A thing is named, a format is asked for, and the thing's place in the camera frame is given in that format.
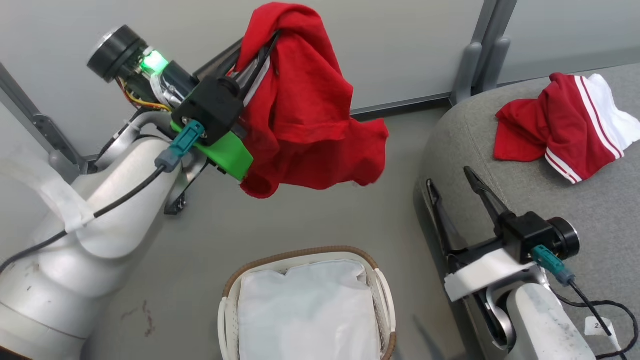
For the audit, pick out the white wicker-rimmed laundry basket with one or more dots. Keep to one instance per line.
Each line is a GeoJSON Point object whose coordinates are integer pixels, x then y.
{"type": "Point", "coordinates": [225, 325]}

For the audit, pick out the black caster wheel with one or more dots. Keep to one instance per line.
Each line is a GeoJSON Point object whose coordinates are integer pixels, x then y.
{"type": "Point", "coordinates": [175, 204]}

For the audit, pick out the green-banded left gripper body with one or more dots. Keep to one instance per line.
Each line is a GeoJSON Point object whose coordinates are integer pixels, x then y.
{"type": "Point", "coordinates": [227, 155]}

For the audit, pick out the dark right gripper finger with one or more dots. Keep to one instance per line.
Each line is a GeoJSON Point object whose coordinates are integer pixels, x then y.
{"type": "Point", "coordinates": [440, 215]}
{"type": "Point", "coordinates": [482, 192]}

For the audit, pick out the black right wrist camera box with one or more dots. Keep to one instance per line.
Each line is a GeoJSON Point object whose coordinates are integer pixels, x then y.
{"type": "Point", "coordinates": [525, 235]}

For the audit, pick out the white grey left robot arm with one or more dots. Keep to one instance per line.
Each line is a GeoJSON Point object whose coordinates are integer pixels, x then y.
{"type": "Point", "coordinates": [115, 215]}

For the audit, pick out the grey fabric sofa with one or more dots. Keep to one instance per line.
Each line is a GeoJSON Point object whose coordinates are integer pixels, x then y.
{"type": "Point", "coordinates": [600, 210]}

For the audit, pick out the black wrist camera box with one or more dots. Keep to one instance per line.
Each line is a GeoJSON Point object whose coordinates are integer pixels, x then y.
{"type": "Point", "coordinates": [525, 235]}
{"type": "Point", "coordinates": [212, 107]}

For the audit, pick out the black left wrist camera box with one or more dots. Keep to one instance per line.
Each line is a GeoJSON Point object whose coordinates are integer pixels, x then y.
{"type": "Point", "coordinates": [212, 107]}

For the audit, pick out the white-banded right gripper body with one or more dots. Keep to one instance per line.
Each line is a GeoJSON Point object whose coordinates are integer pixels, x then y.
{"type": "Point", "coordinates": [480, 272]}

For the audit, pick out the plain red t-shirt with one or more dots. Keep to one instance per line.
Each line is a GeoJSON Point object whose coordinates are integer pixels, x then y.
{"type": "Point", "coordinates": [305, 110]}

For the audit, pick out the red white-striped garment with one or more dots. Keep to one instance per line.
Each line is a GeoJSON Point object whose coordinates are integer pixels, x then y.
{"type": "Point", "coordinates": [545, 125]}

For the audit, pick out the grey partition bottom rail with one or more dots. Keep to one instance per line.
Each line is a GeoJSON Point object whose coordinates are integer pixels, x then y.
{"type": "Point", "coordinates": [400, 105]}

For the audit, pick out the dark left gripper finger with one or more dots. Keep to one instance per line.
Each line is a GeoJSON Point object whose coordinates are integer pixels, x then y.
{"type": "Point", "coordinates": [220, 61]}
{"type": "Point", "coordinates": [257, 62]}

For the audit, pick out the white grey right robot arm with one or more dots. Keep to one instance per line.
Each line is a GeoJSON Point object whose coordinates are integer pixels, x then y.
{"type": "Point", "coordinates": [545, 325]}

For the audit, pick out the grey aluminium partition post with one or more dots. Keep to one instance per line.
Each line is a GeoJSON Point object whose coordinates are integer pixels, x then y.
{"type": "Point", "coordinates": [495, 20]}
{"type": "Point", "coordinates": [25, 107]}

